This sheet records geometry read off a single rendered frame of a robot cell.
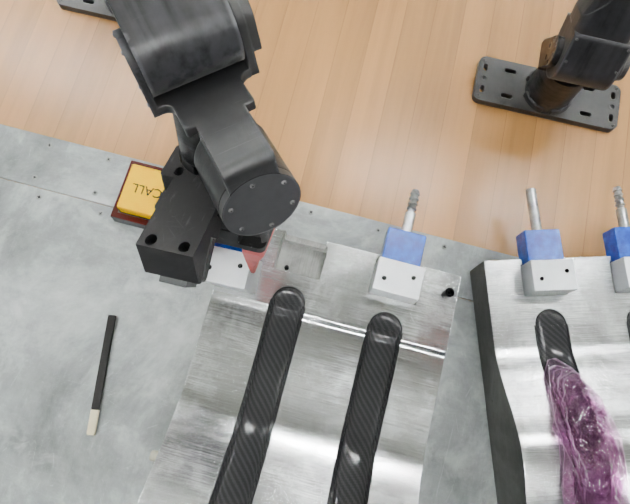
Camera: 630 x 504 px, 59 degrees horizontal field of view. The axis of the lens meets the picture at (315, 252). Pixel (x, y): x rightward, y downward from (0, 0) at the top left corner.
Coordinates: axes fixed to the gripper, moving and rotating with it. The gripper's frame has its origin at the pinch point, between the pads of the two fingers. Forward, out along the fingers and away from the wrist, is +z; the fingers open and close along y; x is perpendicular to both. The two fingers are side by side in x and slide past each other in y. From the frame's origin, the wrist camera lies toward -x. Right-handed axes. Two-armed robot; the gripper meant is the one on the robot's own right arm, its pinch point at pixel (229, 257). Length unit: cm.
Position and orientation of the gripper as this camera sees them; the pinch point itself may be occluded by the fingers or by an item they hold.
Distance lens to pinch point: 57.2
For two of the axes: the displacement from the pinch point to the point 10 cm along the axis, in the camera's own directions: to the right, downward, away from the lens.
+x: 2.4, -7.6, 6.0
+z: -0.5, 6.1, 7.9
